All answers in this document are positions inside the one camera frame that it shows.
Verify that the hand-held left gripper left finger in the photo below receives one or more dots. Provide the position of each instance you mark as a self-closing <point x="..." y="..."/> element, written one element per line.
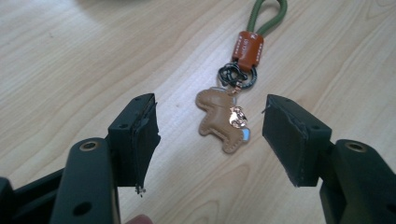
<point x="127" y="146"/>

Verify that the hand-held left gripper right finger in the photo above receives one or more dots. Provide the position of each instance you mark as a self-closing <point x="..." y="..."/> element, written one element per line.
<point x="289" y="140"/>

